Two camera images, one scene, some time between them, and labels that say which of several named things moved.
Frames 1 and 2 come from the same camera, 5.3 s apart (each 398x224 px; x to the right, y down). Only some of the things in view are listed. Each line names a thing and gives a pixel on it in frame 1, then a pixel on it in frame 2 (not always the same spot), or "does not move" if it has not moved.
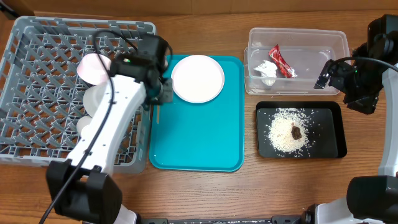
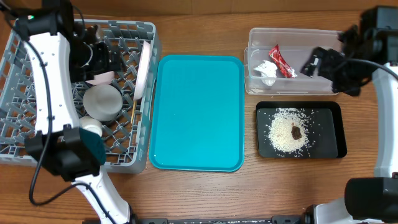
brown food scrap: (296, 132) does not move
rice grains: (279, 130) does not move
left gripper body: (162, 92) -> (98, 60)
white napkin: (268, 71) does not move
